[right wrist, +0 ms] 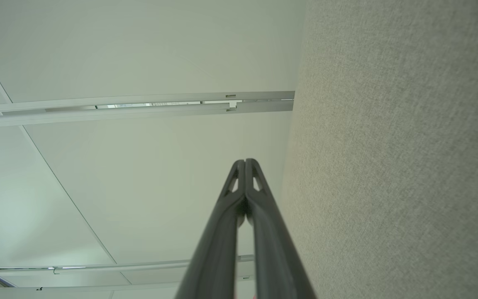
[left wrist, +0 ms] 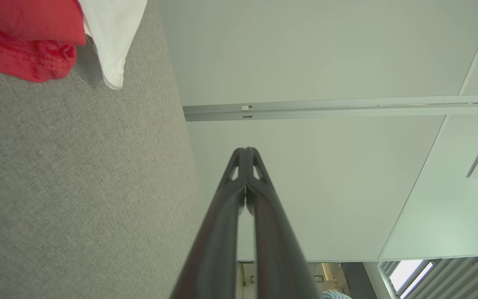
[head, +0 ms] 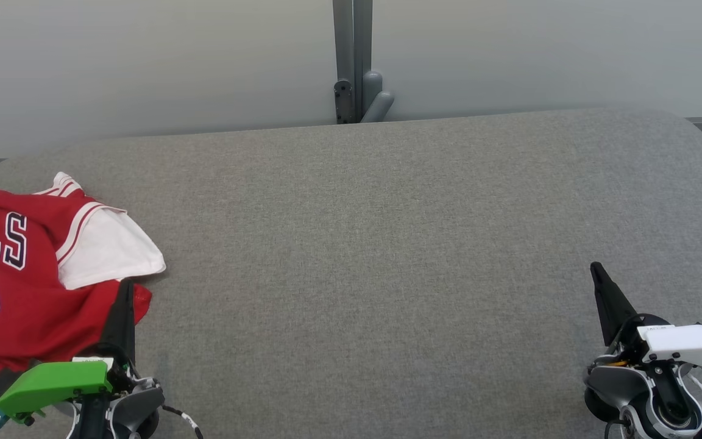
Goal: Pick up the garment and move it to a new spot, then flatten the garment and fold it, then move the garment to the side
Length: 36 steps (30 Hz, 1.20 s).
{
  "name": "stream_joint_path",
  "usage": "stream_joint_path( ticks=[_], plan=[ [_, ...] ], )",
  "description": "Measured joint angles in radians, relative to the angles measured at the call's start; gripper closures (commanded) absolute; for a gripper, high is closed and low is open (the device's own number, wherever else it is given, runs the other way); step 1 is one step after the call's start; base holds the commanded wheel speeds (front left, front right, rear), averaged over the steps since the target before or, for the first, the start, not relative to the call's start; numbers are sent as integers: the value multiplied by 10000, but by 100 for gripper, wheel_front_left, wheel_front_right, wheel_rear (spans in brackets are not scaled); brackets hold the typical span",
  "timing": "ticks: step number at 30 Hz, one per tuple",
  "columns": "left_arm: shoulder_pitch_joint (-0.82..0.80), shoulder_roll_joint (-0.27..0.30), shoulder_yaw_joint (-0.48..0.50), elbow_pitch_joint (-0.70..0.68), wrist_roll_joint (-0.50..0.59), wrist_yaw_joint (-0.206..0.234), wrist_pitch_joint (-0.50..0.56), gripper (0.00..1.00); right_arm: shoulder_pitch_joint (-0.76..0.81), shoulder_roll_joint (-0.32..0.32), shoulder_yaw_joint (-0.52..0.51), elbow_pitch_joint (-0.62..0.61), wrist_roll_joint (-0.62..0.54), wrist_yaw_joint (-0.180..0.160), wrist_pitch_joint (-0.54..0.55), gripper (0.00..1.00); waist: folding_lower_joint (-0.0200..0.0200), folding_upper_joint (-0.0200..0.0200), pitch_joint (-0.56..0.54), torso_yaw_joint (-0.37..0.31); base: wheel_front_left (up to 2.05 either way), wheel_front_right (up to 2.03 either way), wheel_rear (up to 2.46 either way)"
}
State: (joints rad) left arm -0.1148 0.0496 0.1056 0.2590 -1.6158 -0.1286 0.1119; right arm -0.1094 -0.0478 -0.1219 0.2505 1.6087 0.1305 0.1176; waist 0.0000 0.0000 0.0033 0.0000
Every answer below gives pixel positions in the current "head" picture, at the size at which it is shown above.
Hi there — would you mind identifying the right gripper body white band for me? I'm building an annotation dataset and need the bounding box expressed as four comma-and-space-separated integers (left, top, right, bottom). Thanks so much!
607, 315, 702, 374

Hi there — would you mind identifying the grey metal post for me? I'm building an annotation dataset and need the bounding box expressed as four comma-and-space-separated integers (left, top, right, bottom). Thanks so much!
333, 0, 374, 124

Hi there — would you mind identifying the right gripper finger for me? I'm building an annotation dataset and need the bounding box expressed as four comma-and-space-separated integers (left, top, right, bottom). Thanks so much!
590, 262, 639, 348

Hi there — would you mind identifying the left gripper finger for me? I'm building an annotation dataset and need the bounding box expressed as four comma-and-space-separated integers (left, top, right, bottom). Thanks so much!
100, 279, 138, 360

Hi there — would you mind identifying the red basketball jersey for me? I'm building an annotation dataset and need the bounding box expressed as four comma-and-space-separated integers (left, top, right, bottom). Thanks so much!
0, 172, 166, 384

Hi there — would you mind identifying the grey round pipe foot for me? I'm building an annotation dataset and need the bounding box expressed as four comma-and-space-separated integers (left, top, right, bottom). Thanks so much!
360, 70, 395, 124

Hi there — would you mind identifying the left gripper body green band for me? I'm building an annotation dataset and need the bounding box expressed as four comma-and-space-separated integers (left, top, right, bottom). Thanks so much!
0, 344, 138, 425

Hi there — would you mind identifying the dark grey post bracket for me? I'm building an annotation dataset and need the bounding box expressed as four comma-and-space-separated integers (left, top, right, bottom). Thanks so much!
334, 79, 355, 124

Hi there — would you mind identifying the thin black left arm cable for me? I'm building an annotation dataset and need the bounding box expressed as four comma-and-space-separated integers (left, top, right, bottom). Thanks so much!
161, 404, 204, 439

